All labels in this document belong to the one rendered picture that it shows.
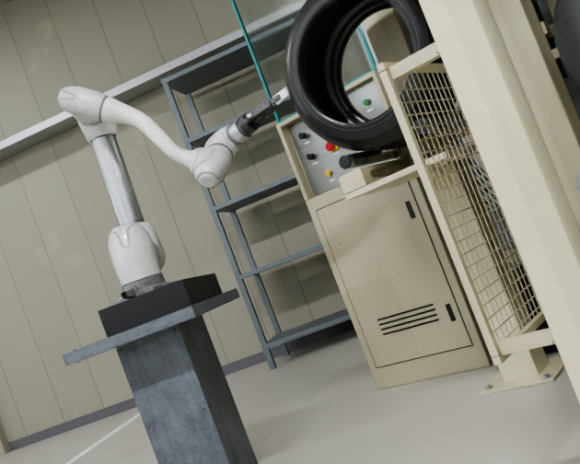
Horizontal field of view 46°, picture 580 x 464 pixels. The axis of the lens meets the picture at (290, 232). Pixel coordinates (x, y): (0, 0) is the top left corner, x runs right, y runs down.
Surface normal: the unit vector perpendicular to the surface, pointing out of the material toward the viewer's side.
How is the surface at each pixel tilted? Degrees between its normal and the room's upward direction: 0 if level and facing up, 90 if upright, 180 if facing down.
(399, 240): 90
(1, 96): 90
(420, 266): 90
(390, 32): 90
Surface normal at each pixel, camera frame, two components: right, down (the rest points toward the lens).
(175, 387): -0.21, 0.04
